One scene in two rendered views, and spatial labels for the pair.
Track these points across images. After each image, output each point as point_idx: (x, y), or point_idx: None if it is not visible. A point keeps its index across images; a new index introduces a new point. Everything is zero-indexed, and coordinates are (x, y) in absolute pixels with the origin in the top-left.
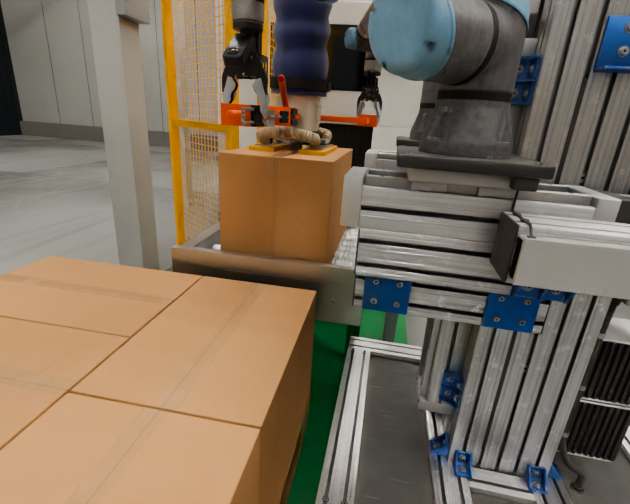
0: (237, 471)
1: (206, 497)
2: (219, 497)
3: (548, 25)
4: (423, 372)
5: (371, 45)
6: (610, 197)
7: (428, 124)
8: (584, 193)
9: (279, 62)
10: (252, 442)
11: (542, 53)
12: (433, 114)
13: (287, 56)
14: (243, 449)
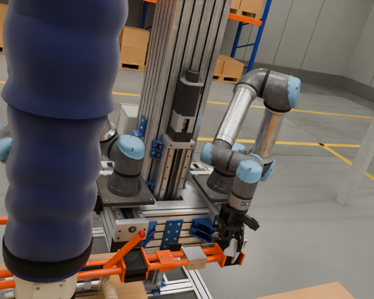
0: (271, 296)
1: (282, 298)
2: (279, 296)
3: (196, 132)
4: (158, 275)
5: (267, 178)
6: (209, 171)
7: (231, 185)
8: (206, 174)
9: (89, 233)
10: (261, 297)
11: (194, 141)
12: (232, 181)
13: (91, 219)
14: (265, 298)
